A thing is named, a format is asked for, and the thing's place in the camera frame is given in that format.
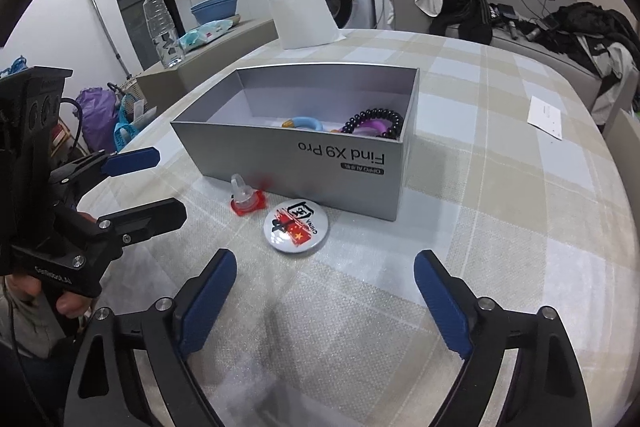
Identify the blue plastic basin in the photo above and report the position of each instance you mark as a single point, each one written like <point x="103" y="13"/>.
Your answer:
<point x="215" y="9"/>

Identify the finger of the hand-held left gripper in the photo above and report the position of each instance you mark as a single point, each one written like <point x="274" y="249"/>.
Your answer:
<point x="145" y="217"/>
<point x="132" y="160"/>

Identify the purple plastic bag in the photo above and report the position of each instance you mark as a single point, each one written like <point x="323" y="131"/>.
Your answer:
<point x="95" y="117"/>

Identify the clear plastic water bottle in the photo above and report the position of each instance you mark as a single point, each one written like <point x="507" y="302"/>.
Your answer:
<point x="162" y="27"/>

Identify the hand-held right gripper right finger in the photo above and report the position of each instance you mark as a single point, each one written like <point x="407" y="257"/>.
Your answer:
<point x="442" y="302"/>

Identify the white paper slip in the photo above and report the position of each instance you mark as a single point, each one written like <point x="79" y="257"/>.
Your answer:
<point x="545" y="117"/>

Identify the grey cardboard box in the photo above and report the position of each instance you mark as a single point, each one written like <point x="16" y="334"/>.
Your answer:
<point x="300" y="152"/>

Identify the blue plastic basket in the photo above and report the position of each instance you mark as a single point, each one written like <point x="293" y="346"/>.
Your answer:
<point x="125" y="127"/>

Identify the grey sofa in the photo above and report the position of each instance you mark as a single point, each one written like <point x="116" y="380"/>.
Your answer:
<point x="407" y="14"/>

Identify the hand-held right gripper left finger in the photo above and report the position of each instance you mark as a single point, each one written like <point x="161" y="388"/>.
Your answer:
<point x="210" y="302"/>

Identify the pile of black electronics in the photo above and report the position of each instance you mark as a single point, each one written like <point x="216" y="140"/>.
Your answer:
<point x="550" y="23"/>

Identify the black striped garment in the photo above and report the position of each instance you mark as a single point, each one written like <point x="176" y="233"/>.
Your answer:
<point x="460" y="7"/>

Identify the person's left hand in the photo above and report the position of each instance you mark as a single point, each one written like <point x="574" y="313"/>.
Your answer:
<point x="72" y="306"/>

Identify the white and black jacket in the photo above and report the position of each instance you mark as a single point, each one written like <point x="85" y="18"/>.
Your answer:
<point x="607" y="57"/>

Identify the round white printed badge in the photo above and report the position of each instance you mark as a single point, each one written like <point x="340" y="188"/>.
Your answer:
<point x="295" y="227"/>

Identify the white paper roll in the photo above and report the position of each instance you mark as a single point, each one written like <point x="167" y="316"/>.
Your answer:
<point x="305" y="19"/>

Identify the wet wipes pack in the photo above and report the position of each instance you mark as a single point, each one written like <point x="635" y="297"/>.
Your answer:
<point x="205" y="32"/>

